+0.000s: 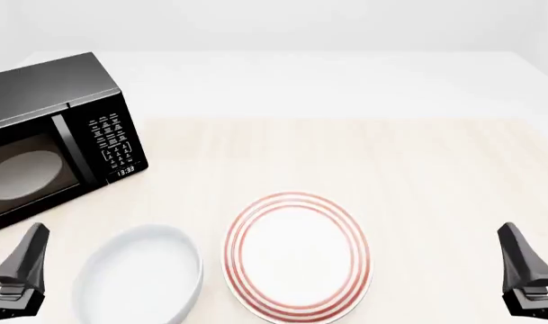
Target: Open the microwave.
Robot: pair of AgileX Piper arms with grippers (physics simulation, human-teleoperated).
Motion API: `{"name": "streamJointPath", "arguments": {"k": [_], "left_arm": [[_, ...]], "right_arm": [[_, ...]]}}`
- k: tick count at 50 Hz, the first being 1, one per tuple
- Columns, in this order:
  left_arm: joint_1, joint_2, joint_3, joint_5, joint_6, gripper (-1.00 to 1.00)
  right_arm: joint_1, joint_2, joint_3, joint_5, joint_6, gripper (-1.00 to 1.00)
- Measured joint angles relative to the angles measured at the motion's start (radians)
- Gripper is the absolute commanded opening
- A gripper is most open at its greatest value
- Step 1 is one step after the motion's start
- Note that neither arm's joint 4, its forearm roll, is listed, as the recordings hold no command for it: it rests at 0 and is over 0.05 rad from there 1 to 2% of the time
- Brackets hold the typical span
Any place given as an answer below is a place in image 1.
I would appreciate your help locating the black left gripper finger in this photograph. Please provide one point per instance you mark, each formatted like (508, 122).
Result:
(27, 256)

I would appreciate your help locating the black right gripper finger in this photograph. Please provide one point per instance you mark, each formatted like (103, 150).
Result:
(518, 260)

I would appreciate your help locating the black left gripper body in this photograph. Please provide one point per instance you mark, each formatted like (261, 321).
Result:
(13, 303)

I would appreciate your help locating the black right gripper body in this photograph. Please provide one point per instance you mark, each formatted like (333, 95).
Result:
(532, 302)

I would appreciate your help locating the black microwave oven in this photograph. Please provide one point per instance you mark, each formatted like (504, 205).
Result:
(39, 111)

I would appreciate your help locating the white round bowl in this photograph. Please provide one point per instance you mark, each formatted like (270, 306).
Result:
(141, 280)

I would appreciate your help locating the white plate with red rings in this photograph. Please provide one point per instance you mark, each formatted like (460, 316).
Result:
(296, 256)

